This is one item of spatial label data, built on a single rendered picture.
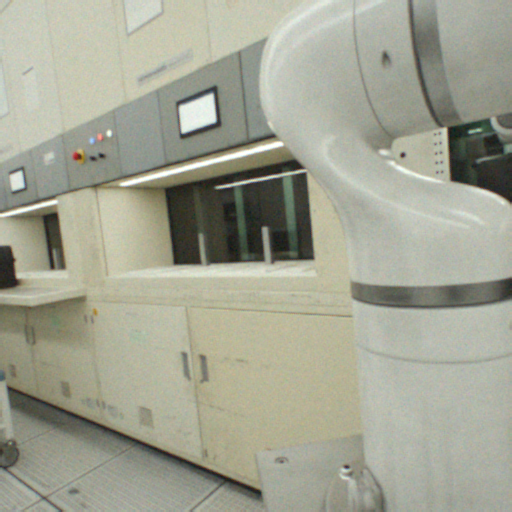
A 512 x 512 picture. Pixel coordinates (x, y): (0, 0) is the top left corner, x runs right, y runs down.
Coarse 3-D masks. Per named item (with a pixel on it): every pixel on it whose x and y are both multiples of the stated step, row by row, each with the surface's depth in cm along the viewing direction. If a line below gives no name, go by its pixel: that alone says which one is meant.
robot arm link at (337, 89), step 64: (320, 0) 27; (384, 0) 24; (320, 64) 27; (384, 64) 25; (320, 128) 28; (384, 128) 28; (384, 192) 26; (448, 192) 26; (384, 256) 26; (448, 256) 24
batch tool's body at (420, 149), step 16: (448, 128) 134; (464, 128) 131; (480, 128) 129; (400, 144) 97; (416, 144) 95; (432, 144) 93; (448, 144) 135; (464, 144) 132; (480, 144) 129; (400, 160) 97; (416, 160) 95; (432, 160) 93; (448, 160) 94; (464, 160) 131; (432, 176) 93; (448, 176) 94; (464, 176) 132
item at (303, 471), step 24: (264, 456) 42; (288, 456) 42; (312, 456) 41; (336, 456) 41; (264, 480) 38; (288, 480) 38; (312, 480) 38; (264, 504) 36; (288, 504) 35; (312, 504) 34
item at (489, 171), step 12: (492, 156) 110; (504, 156) 108; (480, 168) 104; (492, 168) 102; (504, 168) 101; (480, 180) 104; (492, 180) 103; (504, 180) 101; (492, 192) 103; (504, 192) 102
